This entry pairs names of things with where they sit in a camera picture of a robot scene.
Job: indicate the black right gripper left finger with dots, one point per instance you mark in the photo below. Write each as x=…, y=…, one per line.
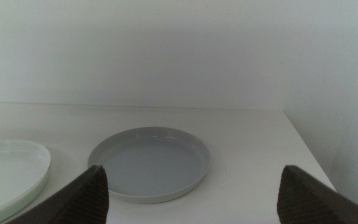
x=79, y=202

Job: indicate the white shallow bowl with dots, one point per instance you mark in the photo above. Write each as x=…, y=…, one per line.
x=8, y=171

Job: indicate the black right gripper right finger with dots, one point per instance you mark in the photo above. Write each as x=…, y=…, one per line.
x=306, y=202

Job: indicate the grey shallow bowl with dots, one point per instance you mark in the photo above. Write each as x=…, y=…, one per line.
x=154, y=165

